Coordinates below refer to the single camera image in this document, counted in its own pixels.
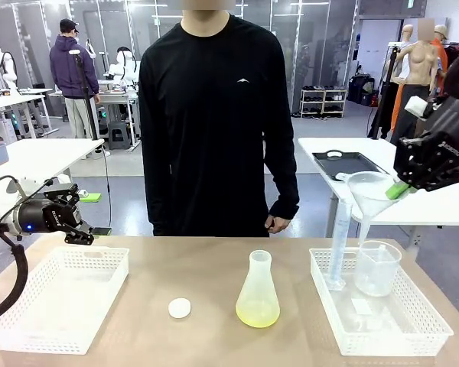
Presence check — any white robot with black hose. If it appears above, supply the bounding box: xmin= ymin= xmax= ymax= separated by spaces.
xmin=109 ymin=46 xmax=140 ymax=83

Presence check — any clear plastic beaker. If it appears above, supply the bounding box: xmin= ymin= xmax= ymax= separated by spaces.
xmin=353 ymin=239 xmax=402 ymax=297

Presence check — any black camera tripod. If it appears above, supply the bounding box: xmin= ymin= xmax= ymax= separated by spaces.
xmin=69 ymin=48 xmax=100 ymax=141

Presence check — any white rectangular table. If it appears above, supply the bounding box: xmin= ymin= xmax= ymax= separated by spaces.
xmin=0 ymin=138 xmax=105 ymax=215

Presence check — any black suitcase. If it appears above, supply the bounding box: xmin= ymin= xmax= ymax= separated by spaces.
xmin=347 ymin=74 xmax=376 ymax=107

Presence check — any white background desk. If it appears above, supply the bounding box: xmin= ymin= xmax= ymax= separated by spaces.
xmin=0 ymin=87 xmax=54 ymax=139

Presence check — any clear plastic funnel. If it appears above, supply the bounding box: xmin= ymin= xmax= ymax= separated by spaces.
xmin=334 ymin=171 xmax=411 ymax=246

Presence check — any clear graduated cylinder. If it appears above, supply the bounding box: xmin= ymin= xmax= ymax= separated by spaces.
xmin=326 ymin=198 xmax=353 ymax=293

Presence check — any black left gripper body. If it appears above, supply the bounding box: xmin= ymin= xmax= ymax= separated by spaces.
xmin=13 ymin=193 xmax=82 ymax=235

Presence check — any translucent conical flask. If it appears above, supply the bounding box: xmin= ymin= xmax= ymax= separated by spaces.
xmin=235 ymin=250 xmax=282 ymax=329

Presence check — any white round flask cap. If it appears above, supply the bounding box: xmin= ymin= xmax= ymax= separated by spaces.
xmin=168 ymin=297 xmax=192 ymax=319

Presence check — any white perforated plastic basket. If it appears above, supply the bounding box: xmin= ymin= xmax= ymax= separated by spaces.
xmin=0 ymin=246 xmax=130 ymax=355
xmin=308 ymin=247 xmax=454 ymax=357

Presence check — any dark grey stool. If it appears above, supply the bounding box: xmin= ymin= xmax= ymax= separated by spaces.
xmin=109 ymin=122 xmax=133 ymax=151

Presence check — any white humanoid robot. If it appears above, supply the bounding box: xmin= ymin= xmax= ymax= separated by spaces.
xmin=0 ymin=47 xmax=19 ymax=96

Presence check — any person's left forearm black sleeve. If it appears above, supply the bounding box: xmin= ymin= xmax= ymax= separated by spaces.
xmin=269 ymin=171 xmax=301 ymax=221

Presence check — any mannequin with orange clothes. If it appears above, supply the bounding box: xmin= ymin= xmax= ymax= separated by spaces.
xmin=431 ymin=24 xmax=452 ymax=95

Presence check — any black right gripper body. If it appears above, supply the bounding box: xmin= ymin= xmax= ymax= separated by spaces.
xmin=420 ymin=97 xmax=459 ymax=171

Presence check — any thin black tripod cable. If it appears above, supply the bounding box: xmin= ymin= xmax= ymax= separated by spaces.
xmin=102 ymin=151 xmax=114 ymax=230

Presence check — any person in black shirt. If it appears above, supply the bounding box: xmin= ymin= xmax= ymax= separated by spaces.
xmin=138 ymin=0 xmax=301 ymax=237

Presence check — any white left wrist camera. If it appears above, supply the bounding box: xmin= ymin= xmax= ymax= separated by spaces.
xmin=21 ymin=174 xmax=73 ymax=192

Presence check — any black plastic tray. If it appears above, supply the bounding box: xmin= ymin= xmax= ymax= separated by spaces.
xmin=312 ymin=150 xmax=388 ymax=182

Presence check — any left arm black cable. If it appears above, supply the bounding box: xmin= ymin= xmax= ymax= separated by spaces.
xmin=0 ymin=174 xmax=28 ymax=323

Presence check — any white shoe rack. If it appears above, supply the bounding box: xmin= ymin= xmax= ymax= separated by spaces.
xmin=300 ymin=88 xmax=348 ymax=119

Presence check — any person's right forearm black sleeve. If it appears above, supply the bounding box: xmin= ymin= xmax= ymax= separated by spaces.
xmin=145 ymin=164 xmax=173 ymax=230

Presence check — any person's left hand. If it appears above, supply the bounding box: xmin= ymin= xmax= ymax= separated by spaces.
xmin=266 ymin=216 xmax=292 ymax=234

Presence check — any bare mannequin with dark skirt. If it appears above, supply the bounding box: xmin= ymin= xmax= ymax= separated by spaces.
xmin=392 ymin=18 xmax=440 ymax=146

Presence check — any person in purple hoodie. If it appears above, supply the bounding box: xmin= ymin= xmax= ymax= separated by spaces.
xmin=49 ymin=18 xmax=100 ymax=139

